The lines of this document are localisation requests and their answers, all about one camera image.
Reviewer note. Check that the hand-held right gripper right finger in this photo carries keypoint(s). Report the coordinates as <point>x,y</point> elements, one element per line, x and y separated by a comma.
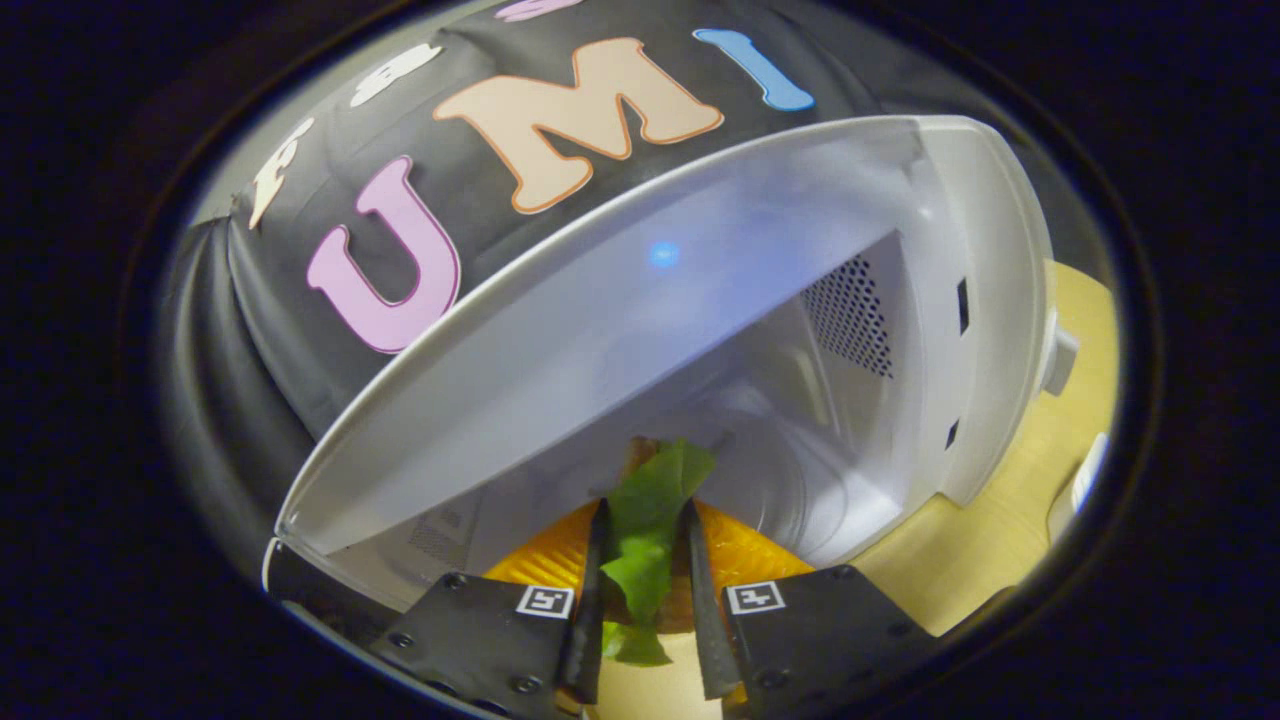
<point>820,640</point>

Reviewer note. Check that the white square plate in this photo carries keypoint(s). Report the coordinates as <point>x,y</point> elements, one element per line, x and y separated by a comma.
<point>1088,475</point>

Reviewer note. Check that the black backdrop cloth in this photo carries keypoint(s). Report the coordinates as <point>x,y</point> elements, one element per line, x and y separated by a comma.
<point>280,340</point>

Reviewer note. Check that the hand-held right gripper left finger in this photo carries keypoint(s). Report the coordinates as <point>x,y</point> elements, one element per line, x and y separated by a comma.
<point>480,640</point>

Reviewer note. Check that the white microwave oven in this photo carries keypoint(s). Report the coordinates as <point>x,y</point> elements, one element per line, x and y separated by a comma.
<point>600,330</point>

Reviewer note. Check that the sandwich with lettuce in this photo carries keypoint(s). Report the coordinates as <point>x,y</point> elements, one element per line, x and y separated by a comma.
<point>645,530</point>

